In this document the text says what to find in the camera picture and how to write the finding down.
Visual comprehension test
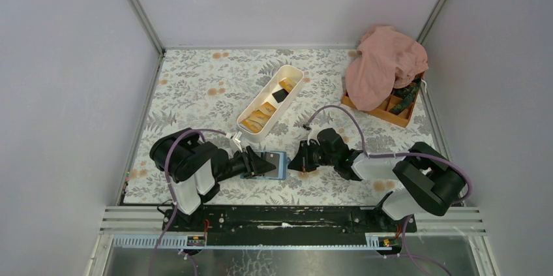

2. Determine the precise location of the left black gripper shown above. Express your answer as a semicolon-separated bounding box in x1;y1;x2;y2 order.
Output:
216;145;276;183

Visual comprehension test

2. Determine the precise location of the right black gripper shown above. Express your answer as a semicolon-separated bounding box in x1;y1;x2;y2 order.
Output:
288;140;337;172

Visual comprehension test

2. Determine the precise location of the tan credit card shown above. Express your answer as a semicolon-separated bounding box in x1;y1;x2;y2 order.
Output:
248;110;271;127

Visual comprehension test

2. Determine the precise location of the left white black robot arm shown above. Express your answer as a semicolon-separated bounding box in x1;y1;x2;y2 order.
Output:
149;128;281;231

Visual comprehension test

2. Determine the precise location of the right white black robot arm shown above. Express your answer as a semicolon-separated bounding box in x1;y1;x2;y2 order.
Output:
288;129;470;232

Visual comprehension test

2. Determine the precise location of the white oblong plastic bin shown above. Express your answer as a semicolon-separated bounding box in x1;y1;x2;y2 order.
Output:
236;65;305;143

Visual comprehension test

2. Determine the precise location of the black item in bin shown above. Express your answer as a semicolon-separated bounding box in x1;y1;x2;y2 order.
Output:
272;89;289;104

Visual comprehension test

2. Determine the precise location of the floral patterned table mat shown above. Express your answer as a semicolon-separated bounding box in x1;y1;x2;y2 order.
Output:
123;49;434;204

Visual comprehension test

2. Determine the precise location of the orange wooden divided tray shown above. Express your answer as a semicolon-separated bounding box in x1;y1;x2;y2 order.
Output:
363;72;425;128

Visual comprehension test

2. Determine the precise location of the green camouflage item in tray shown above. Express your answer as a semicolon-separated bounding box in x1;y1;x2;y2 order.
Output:
389;78;422;115

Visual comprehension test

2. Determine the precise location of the pink crumpled cloth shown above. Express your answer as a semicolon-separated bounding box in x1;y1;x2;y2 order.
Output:
345;25;429;111

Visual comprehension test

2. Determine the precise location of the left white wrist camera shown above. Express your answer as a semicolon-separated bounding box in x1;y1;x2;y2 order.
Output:
225;131;244;153

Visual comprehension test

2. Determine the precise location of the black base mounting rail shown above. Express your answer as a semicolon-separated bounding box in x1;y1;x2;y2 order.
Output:
162;205;417;247

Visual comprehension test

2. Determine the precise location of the white slotted cable duct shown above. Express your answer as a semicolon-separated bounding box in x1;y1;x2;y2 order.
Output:
111;233;393;251

